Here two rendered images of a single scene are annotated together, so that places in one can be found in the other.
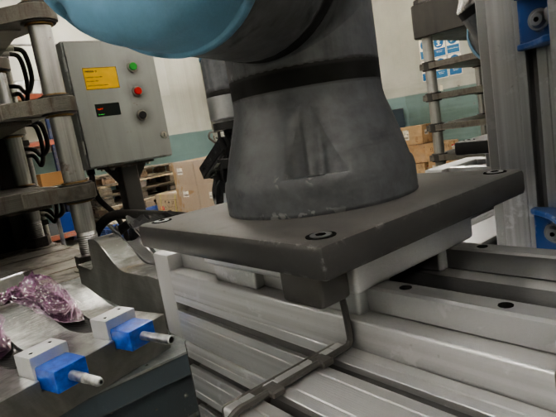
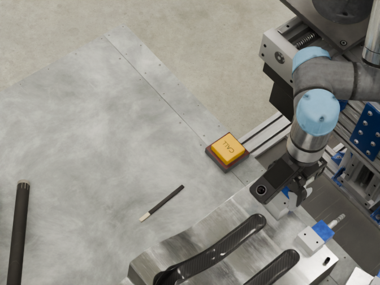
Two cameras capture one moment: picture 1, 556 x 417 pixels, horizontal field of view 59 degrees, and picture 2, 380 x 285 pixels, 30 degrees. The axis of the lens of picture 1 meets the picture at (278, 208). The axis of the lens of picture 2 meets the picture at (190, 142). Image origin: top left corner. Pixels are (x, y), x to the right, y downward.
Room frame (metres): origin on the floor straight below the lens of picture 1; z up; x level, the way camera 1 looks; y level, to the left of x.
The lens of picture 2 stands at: (1.18, 0.78, 2.32)
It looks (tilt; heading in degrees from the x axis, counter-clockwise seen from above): 58 degrees down; 263
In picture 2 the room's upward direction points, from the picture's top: 6 degrees clockwise
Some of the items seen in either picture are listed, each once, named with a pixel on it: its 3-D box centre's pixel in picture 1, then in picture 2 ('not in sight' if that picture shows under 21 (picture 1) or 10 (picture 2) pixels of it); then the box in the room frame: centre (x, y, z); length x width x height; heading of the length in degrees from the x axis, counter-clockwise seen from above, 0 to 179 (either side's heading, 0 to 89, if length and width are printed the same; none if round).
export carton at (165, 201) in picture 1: (183, 205); not in sight; (6.28, 1.20, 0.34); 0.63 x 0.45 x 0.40; 42
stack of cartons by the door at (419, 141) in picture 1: (430, 151); not in sight; (7.31, -2.39, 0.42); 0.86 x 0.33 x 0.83; 42
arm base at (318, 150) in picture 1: (312, 136); not in sight; (0.39, -0.04, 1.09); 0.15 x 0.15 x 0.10
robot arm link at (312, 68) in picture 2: not in sight; (320, 78); (0.84, -0.05, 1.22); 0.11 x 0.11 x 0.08; 86
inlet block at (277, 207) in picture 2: not in sight; (292, 193); (0.85, 0.04, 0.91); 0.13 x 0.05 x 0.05; 37
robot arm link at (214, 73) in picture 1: (224, 62); (314, 119); (0.86, 0.05, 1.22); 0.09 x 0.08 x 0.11; 86
